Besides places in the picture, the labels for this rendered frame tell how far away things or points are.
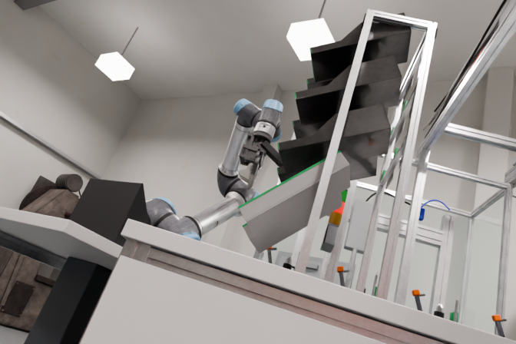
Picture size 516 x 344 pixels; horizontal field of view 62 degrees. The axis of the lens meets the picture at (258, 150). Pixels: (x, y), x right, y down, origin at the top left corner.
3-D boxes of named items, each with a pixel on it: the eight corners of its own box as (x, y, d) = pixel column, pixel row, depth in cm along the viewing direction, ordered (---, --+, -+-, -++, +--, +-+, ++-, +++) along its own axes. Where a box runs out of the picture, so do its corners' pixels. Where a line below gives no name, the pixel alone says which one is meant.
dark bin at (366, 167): (277, 174, 121) (274, 152, 125) (284, 193, 132) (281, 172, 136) (378, 155, 118) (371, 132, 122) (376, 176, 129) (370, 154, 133)
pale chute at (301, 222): (249, 239, 113) (242, 225, 115) (259, 253, 124) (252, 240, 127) (341, 187, 115) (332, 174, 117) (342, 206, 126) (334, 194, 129)
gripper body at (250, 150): (239, 166, 158) (249, 138, 163) (262, 172, 157) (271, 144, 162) (237, 157, 151) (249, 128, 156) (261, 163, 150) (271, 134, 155)
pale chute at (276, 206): (246, 222, 100) (237, 206, 102) (256, 239, 111) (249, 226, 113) (349, 163, 102) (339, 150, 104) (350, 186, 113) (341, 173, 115)
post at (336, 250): (319, 304, 153) (373, 82, 195) (318, 305, 156) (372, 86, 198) (327, 307, 153) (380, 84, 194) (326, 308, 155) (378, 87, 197)
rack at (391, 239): (284, 289, 87) (365, 5, 120) (281, 311, 119) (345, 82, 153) (388, 323, 83) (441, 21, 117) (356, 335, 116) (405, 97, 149)
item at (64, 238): (-68, 203, 132) (-63, 194, 133) (131, 288, 196) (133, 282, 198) (63, 232, 93) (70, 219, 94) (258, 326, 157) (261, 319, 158)
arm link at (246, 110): (221, 178, 209) (249, 94, 180) (238, 192, 205) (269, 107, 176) (204, 187, 200) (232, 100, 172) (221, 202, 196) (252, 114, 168)
